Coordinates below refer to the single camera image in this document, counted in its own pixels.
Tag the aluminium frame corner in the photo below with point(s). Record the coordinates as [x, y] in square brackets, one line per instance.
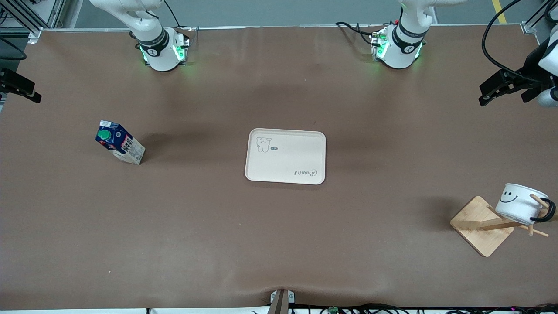
[529, 27]

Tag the wooden mug stand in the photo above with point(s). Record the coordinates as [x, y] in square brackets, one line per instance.
[479, 226]

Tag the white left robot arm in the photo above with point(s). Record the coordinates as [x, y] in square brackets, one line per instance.
[399, 52]

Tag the cream tray with bear print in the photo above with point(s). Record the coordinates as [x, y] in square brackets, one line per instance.
[285, 161]

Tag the brown table cover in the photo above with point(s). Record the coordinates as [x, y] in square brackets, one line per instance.
[279, 244]

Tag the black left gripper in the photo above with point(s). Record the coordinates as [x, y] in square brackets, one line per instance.
[528, 80]

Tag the aluminium frame with black struts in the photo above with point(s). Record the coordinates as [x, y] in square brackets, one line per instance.
[56, 13]

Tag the white smiley mug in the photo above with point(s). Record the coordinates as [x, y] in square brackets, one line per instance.
[516, 205]

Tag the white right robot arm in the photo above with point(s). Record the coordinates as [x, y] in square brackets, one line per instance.
[159, 56]

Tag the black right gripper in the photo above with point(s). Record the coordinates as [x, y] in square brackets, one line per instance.
[12, 81]

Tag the blue milk carton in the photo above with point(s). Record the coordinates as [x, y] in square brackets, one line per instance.
[120, 141]

